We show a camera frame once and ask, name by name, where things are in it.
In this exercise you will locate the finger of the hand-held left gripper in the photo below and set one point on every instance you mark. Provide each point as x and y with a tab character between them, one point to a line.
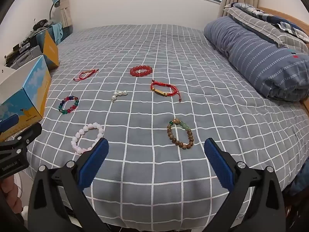
7	123
31	131

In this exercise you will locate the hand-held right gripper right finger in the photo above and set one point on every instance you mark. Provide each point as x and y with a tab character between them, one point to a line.
217	164

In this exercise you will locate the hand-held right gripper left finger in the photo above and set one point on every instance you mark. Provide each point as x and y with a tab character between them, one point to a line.
94	164

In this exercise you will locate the blue and yellow box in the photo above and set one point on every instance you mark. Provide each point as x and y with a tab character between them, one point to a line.
31	89

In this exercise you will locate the white pearl bead strand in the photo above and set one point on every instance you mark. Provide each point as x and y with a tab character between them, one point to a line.
119	93

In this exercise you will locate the person's left hand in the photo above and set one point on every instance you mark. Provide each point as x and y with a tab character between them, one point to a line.
9	195

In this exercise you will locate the silver radio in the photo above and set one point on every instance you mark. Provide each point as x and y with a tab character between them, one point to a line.
26	55

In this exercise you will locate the orange blue box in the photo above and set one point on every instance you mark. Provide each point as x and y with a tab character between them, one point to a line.
52	50

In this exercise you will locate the dark blue cloth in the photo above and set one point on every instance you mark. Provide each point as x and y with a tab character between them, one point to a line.
299	186

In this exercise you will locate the teal storage box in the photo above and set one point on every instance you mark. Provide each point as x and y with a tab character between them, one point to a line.
38	40

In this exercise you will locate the teal cloth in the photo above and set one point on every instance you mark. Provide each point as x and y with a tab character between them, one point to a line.
57	32

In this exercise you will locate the dark desk clutter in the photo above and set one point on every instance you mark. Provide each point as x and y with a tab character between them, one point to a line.
42	23

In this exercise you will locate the blue striped pillow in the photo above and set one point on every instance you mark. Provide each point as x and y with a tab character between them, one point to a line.
253	53

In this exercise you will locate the grey checked bed sheet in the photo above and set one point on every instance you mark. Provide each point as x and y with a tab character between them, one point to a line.
144	53

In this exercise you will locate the blue desk lamp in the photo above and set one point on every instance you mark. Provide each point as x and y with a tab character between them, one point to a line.
56	2

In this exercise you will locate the grey checked pillow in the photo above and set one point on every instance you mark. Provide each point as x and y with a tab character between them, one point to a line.
260	25

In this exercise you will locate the blue patchwork blanket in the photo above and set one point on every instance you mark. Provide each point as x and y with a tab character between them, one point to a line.
246	6

